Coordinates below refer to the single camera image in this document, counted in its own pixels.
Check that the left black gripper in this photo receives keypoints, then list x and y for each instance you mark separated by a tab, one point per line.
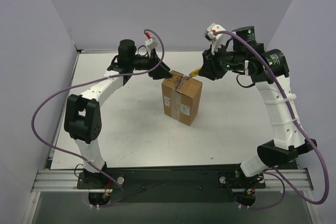
155	67

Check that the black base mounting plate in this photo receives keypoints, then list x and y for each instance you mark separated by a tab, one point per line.
170	194

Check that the aluminium front rail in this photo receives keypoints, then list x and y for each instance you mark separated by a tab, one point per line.
65	180

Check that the yellow utility knife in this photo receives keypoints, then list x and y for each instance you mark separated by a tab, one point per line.
194	73

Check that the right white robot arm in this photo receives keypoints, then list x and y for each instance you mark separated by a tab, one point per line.
269	73

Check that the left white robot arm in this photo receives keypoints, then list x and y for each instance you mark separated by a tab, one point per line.
83	112

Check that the brown cardboard express box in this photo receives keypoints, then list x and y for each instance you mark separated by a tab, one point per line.
181	97

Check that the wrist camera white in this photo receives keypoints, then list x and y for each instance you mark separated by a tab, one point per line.
212	34
151	43

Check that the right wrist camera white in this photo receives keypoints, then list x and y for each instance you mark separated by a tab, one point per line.
212	34

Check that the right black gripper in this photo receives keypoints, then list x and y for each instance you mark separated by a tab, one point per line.
210	64

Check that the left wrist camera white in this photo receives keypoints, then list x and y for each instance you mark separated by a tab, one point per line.
151	43

